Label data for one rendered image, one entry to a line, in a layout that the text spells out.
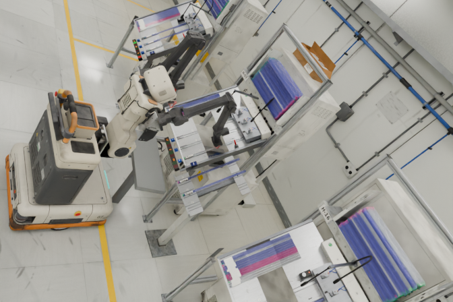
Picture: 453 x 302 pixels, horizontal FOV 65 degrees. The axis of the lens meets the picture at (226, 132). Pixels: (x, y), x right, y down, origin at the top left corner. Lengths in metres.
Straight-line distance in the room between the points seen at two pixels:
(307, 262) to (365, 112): 2.14
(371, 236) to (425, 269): 0.34
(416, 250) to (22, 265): 2.47
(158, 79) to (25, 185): 1.17
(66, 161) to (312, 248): 1.67
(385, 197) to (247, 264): 1.00
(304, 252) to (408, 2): 2.93
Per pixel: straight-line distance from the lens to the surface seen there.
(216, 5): 3.94
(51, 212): 2.73
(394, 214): 2.51
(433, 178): 3.82
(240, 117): 3.05
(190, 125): 3.12
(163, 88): 2.27
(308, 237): 2.59
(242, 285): 2.49
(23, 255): 2.84
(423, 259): 2.47
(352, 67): 4.41
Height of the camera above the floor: 2.46
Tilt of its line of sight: 29 degrees down
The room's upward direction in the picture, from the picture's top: 42 degrees clockwise
